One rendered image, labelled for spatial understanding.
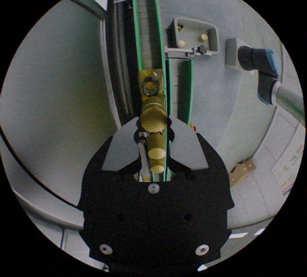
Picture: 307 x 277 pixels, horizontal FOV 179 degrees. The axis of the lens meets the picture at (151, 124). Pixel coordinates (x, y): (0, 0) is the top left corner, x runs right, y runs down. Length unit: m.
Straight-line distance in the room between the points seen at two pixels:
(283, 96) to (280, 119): 3.30
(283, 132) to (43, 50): 3.91
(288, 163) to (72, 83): 4.00
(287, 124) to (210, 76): 3.34
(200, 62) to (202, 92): 0.18
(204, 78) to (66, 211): 0.69
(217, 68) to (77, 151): 0.69
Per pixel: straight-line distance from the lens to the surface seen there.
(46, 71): 0.16
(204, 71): 0.61
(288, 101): 0.49
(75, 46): 0.21
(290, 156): 3.81
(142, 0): 0.54
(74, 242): 0.22
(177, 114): 0.47
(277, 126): 3.85
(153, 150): 0.18
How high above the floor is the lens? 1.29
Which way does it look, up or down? 58 degrees down
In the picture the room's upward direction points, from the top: 179 degrees counter-clockwise
